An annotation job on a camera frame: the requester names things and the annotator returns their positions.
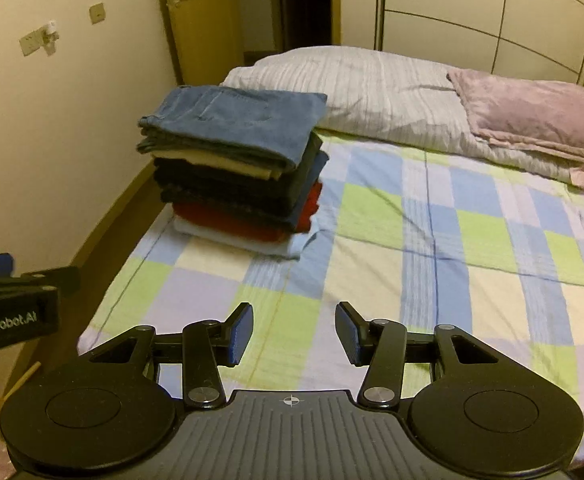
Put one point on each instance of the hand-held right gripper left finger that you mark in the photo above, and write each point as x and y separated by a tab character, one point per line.
239	335

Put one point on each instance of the wall socket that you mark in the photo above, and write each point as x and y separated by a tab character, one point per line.
28	44

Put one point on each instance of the cream wardrobe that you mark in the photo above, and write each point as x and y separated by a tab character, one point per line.
471	10

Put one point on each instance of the wall light switch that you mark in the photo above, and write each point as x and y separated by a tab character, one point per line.
97	13

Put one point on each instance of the white striped pillow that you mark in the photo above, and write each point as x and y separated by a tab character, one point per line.
371	95

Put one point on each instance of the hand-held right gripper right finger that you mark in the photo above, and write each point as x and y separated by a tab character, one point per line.
350	335

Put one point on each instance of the wooden stick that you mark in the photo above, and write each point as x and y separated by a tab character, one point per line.
22	377

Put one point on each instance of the stack of folded clothes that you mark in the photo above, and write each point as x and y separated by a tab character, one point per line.
232	195

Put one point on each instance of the blue jeans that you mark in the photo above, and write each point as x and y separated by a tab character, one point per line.
237	120

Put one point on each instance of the white plug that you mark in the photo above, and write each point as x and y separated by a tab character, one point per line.
51	35

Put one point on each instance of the mauve pillow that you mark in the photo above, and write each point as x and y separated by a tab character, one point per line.
531	105

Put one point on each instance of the wooden door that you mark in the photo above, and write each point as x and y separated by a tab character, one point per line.
207	25

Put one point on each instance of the round bed with checkered sheet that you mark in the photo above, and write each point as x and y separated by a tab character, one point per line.
396	260

